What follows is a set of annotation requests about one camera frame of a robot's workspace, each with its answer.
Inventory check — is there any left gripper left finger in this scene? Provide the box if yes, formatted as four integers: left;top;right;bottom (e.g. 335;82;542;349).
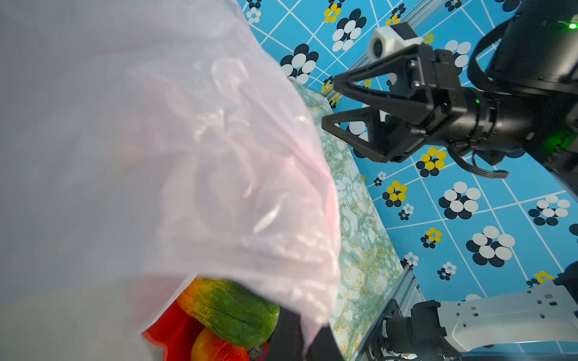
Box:
263;307;310;361

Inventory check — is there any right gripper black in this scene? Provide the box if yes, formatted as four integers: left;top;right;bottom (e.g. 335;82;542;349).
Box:
322;45;496;163

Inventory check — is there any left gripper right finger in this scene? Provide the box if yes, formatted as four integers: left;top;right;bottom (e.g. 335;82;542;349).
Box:
306;326;344;361

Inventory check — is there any green papaya fruit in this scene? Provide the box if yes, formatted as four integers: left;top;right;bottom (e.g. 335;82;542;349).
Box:
176;278;280;347

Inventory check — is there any pink translucent plastic bag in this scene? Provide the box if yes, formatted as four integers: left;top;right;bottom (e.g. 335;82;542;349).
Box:
1;1;340;360

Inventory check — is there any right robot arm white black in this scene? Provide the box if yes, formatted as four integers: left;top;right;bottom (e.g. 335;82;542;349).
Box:
322;1;577;360

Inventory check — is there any red flower-shaped plate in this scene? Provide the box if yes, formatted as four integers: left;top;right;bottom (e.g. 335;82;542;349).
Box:
142;302;269;360

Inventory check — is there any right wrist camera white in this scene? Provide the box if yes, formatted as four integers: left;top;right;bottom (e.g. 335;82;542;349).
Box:
366;23;424;63

